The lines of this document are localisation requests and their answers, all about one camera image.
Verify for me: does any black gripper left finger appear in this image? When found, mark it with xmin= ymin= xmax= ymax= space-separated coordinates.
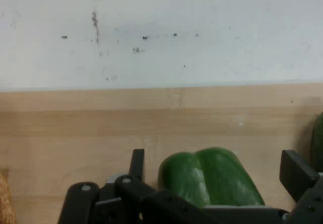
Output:
xmin=57 ymin=148 xmax=210 ymax=224

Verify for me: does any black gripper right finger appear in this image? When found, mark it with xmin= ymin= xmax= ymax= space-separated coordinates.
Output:
xmin=279 ymin=149 xmax=323 ymax=224

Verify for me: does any dark green vegetable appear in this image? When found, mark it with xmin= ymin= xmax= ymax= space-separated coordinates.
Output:
xmin=310 ymin=111 xmax=323 ymax=173

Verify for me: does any green bell pepper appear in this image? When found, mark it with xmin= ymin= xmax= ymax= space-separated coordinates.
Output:
xmin=158 ymin=147 xmax=265 ymax=209

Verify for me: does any woven wicker basket with handle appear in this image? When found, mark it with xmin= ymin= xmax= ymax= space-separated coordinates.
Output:
xmin=0 ymin=169 xmax=16 ymax=224

